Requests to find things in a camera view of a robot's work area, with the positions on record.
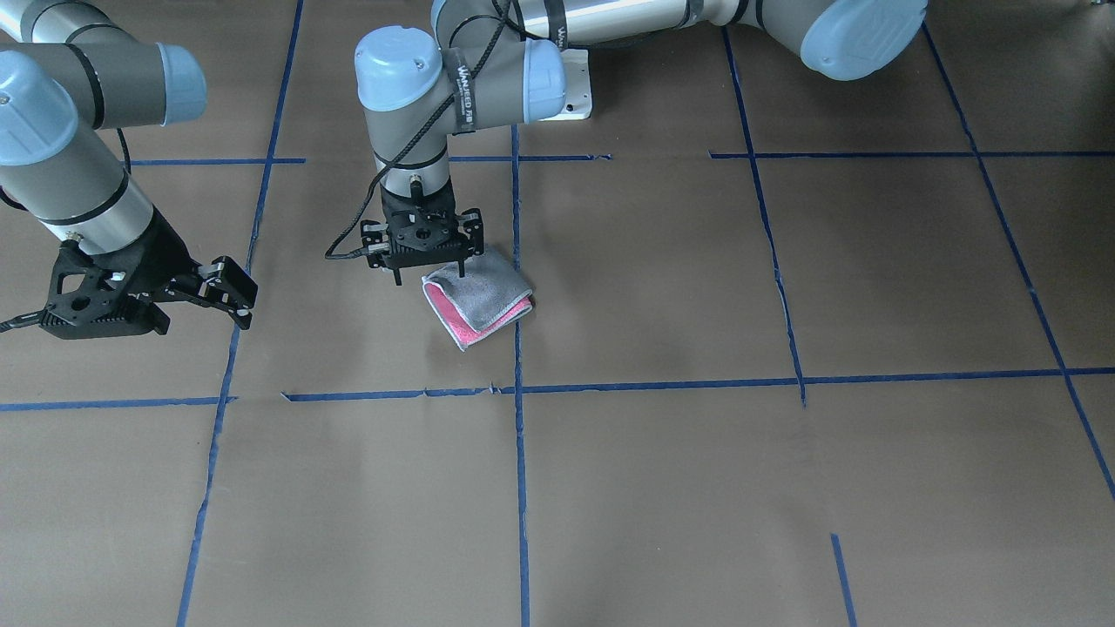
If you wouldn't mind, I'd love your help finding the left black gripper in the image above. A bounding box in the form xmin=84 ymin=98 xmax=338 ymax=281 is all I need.
xmin=380 ymin=184 xmax=469 ymax=287

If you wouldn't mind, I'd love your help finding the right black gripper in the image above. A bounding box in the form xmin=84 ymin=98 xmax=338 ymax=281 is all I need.
xmin=89 ymin=209 xmax=258 ymax=330

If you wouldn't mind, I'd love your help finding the pink towel with white edge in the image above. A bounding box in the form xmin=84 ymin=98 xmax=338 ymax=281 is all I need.
xmin=421 ymin=247 xmax=533 ymax=353

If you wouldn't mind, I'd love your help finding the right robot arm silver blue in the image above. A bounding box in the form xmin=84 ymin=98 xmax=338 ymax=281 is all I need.
xmin=1 ymin=1 xmax=258 ymax=339

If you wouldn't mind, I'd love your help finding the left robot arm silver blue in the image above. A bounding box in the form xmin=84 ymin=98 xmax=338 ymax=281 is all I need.
xmin=324 ymin=1 xmax=928 ymax=277

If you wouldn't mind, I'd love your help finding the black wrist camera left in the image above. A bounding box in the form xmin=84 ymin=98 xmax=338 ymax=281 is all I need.
xmin=359 ymin=209 xmax=484 ymax=271

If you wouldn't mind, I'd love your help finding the white camera post with base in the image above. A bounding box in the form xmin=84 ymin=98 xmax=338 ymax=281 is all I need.
xmin=551 ymin=49 xmax=593 ymax=120

